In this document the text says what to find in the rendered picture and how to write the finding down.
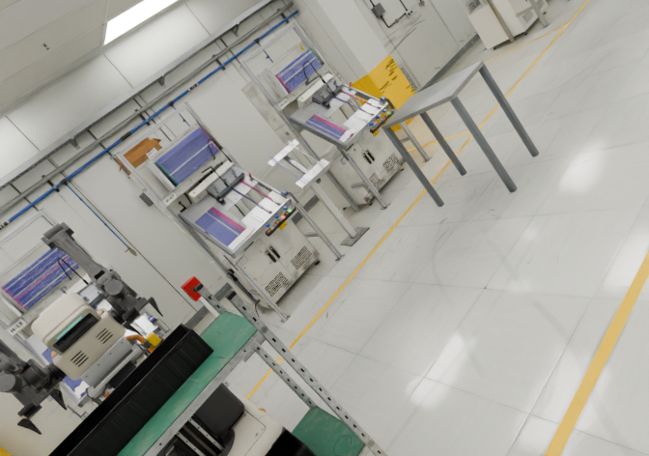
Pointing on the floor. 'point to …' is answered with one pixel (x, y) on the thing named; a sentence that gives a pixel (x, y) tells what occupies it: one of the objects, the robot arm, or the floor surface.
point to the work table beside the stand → (435, 95)
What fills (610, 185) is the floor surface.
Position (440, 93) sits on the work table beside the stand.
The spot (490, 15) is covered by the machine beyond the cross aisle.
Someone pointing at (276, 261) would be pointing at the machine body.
